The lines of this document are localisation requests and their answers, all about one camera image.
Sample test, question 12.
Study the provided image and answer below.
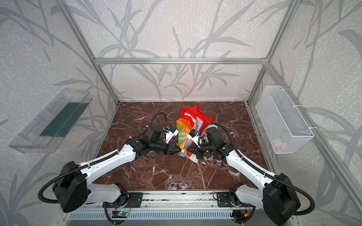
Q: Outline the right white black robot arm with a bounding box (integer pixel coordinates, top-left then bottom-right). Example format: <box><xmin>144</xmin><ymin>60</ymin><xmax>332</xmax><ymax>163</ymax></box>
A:
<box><xmin>187</xmin><ymin>127</ymin><xmax>301</xmax><ymax>226</ymax></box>

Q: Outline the clear plastic wall tray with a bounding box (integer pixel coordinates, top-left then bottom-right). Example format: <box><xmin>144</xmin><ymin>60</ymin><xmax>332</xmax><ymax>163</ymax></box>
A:
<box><xmin>9</xmin><ymin>88</ymin><xmax>92</xmax><ymax>153</ymax></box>

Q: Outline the left black mount plate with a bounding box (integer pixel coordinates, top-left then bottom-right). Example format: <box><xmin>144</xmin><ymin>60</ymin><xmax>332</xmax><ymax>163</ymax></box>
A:
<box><xmin>102</xmin><ymin>192</ymin><xmax>143</xmax><ymax>209</ymax></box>

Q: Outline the right black corrugated cable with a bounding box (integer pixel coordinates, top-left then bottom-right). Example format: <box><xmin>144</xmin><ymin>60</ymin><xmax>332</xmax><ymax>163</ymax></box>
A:
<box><xmin>197</xmin><ymin>122</ymin><xmax>315</xmax><ymax>216</ymax></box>

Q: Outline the green circuit board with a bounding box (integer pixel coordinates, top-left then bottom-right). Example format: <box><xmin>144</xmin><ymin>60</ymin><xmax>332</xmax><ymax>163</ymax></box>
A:
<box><xmin>112</xmin><ymin>209</ymin><xmax>130</xmax><ymax>218</ymax></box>

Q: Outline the left black corrugated cable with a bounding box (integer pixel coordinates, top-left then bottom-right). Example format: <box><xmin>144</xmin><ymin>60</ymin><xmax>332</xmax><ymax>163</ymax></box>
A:
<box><xmin>38</xmin><ymin>111</ymin><xmax>169</xmax><ymax>204</ymax></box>

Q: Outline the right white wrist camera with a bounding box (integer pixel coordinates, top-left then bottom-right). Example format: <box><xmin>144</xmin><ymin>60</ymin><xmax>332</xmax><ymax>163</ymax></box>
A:
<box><xmin>187</xmin><ymin>129</ymin><xmax>200</xmax><ymax>147</ymax></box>

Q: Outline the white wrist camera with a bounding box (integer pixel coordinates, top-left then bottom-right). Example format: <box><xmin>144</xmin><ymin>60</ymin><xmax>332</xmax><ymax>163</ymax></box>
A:
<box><xmin>187</xmin><ymin>129</ymin><xmax>200</xmax><ymax>147</ymax></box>
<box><xmin>164</xmin><ymin>126</ymin><xmax>179</xmax><ymax>144</ymax></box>

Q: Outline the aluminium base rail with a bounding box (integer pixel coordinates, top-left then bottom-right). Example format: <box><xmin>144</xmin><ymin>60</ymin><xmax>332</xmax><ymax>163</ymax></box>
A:
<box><xmin>122</xmin><ymin>190</ymin><xmax>257</xmax><ymax>210</ymax></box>

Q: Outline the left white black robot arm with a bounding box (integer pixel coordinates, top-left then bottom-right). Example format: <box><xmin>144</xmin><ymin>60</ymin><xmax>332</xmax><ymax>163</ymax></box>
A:
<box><xmin>52</xmin><ymin>138</ymin><xmax>180</xmax><ymax>213</ymax></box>

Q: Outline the black corrugated cable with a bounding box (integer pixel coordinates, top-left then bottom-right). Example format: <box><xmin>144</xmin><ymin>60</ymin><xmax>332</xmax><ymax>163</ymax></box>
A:
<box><xmin>38</xmin><ymin>111</ymin><xmax>169</xmax><ymax>204</ymax></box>
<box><xmin>197</xmin><ymin>122</ymin><xmax>315</xmax><ymax>216</ymax></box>

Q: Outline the rainbow striped child jacket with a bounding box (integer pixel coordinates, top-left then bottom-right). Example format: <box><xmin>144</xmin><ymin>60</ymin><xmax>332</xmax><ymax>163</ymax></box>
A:
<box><xmin>176</xmin><ymin>105</ymin><xmax>213</xmax><ymax>163</ymax></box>

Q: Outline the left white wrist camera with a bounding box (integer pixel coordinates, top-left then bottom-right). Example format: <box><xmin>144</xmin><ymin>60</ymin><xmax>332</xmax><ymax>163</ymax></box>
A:
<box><xmin>164</xmin><ymin>126</ymin><xmax>179</xmax><ymax>144</ymax></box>

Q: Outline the black mount plate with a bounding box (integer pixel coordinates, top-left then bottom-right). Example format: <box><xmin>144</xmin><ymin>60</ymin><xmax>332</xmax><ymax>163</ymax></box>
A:
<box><xmin>102</xmin><ymin>192</ymin><xmax>143</xmax><ymax>209</ymax></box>
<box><xmin>216</xmin><ymin>192</ymin><xmax>242</xmax><ymax>208</ymax></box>

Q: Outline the white wire mesh basket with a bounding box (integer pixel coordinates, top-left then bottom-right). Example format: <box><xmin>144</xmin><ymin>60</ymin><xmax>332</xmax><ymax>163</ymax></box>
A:
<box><xmin>256</xmin><ymin>86</ymin><xmax>314</xmax><ymax>154</ymax></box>

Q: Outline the right black mount plate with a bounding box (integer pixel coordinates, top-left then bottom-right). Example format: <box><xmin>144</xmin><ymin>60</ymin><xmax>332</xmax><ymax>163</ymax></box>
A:
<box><xmin>216</xmin><ymin>192</ymin><xmax>242</xmax><ymax>208</ymax></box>

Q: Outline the pink object in basket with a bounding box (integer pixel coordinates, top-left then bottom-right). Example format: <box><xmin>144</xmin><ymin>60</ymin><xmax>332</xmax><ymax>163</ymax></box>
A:
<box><xmin>272</xmin><ymin>138</ymin><xmax>284</xmax><ymax>149</ymax></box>

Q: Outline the aluminium frame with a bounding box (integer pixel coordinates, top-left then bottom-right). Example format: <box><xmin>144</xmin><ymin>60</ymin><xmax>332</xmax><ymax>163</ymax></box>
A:
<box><xmin>56</xmin><ymin>1</ymin><xmax>362</xmax><ymax>211</ymax></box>

